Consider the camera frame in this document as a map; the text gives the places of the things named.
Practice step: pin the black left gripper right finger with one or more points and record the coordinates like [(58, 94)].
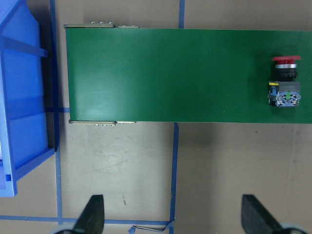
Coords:
[(255, 218)]

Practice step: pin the blue bin left side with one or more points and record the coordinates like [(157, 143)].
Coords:
[(23, 131)]

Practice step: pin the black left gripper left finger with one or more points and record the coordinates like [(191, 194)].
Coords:
[(91, 220)]

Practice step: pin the green conveyor belt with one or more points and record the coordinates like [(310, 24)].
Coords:
[(183, 75)]

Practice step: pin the red push button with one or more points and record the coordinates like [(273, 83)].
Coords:
[(284, 90)]

